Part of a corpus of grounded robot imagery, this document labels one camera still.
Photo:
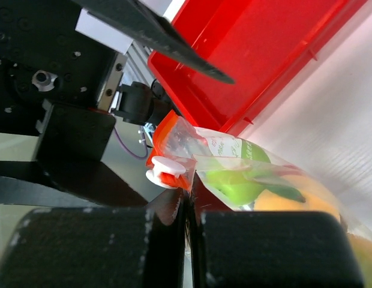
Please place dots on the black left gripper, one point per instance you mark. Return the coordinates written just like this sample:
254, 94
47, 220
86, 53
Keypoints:
51, 77

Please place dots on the red plastic tray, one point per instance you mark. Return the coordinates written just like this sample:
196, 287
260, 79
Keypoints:
262, 45

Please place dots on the green apple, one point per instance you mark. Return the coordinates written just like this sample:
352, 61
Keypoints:
237, 185

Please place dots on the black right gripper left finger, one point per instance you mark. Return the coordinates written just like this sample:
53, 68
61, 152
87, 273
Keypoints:
99, 246

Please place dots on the orange fruit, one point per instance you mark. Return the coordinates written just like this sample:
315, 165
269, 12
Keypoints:
302, 193

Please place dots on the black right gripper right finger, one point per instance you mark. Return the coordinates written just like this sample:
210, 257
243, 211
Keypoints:
267, 249

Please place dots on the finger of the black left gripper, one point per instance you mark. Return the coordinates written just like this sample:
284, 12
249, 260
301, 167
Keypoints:
64, 184
142, 24

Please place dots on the clear zip top bag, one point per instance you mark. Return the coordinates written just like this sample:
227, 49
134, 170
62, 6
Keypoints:
181, 156

